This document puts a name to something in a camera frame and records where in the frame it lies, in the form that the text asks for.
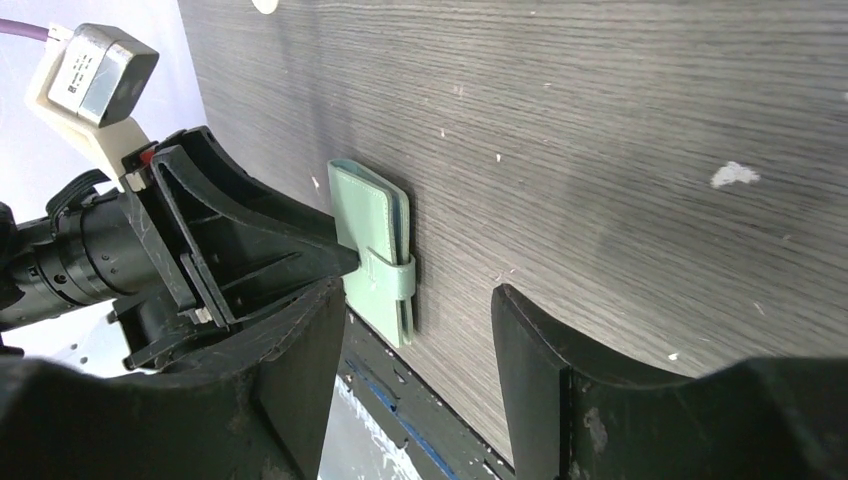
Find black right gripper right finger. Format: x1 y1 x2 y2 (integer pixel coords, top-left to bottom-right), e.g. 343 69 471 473
491 284 847 479

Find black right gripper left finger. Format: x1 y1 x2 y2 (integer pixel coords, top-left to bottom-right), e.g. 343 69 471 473
1 279 345 479

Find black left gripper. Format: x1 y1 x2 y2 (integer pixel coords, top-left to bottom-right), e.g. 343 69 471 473
1 127 359 371

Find mint green card holder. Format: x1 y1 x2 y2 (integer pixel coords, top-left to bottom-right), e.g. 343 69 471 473
328 159 416 348

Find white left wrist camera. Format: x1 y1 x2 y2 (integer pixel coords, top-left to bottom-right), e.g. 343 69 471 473
24 23 160 182

